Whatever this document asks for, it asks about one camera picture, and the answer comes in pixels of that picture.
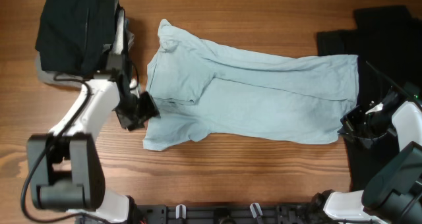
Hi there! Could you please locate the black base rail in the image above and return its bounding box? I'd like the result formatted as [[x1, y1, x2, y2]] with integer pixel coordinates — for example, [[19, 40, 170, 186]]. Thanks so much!
[[138, 203, 331, 224]]

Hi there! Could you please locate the folded white patterned garment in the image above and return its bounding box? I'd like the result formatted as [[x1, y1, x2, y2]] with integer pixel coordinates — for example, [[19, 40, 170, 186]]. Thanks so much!
[[111, 9, 127, 55]]

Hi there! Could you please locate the folded grey garment under stack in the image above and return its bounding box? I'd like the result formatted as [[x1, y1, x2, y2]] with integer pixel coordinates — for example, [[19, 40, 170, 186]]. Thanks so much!
[[35, 53, 82, 88]]

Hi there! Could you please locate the black garment on right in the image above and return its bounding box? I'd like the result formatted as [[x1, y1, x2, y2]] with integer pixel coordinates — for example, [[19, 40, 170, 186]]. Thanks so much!
[[316, 5, 421, 191]]

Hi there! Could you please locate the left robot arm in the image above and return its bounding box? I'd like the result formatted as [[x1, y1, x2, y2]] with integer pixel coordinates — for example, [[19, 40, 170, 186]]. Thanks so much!
[[20, 53, 159, 223]]

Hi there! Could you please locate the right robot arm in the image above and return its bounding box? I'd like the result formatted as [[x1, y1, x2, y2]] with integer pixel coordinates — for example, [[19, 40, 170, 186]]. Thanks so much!
[[305, 82, 421, 223]]

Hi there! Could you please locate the light blue t-shirt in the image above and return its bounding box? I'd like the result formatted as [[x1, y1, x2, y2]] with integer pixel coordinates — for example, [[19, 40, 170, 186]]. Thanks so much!
[[143, 20, 359, 151]]

